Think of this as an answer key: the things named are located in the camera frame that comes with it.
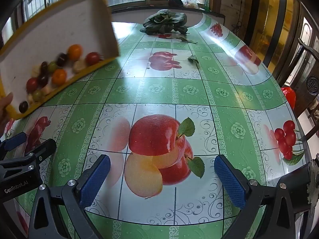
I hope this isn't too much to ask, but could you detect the orange mandarin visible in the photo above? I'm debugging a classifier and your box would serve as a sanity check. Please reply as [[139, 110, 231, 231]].
[[51, 69, 68, 85], [68, 44, 83, 61]]

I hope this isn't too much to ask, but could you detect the small loose green leaf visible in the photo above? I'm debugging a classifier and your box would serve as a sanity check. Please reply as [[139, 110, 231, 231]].
[[187, 55, 200, 68]]

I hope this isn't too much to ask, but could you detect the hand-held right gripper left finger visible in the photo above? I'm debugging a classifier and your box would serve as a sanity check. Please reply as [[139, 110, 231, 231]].
[[29, 154, 111, 239]]

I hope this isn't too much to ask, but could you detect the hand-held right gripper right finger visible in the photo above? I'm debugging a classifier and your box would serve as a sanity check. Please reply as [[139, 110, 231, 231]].
[[214, 154, 311, 239]]

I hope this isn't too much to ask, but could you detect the yellow-edged white cardboard box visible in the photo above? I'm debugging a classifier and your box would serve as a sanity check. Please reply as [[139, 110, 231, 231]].
[[0, 0, 120, 120]]

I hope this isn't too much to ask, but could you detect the tan biscuit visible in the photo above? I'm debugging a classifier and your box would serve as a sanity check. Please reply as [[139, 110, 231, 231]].
[[73, 60, 88, 74]]

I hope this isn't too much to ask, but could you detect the green fruit-print tablecloth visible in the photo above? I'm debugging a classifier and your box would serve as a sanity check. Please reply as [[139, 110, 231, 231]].
[[0, 14, 313, 239]]

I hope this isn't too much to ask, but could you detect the long loose green leaf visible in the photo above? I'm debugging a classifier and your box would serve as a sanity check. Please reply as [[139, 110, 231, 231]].
[[172, 35, 198, 44]]

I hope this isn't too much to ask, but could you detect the dark carved wooden chair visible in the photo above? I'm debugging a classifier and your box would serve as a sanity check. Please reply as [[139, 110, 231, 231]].
[[284, 38, 319, 140]]

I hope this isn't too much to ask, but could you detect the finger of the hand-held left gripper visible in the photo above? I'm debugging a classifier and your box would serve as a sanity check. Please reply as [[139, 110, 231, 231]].
[[0, 132, 27, 153], [24, 139, 57, 166]]

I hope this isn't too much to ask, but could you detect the red plastic bag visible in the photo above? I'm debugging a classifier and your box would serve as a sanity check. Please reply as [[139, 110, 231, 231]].
[[281, 87, 297, 110]]

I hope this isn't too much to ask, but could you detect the red tomato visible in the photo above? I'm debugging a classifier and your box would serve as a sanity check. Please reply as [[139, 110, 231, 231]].
[[85, 52, 101, 65], [26, 78, 38, 92]]

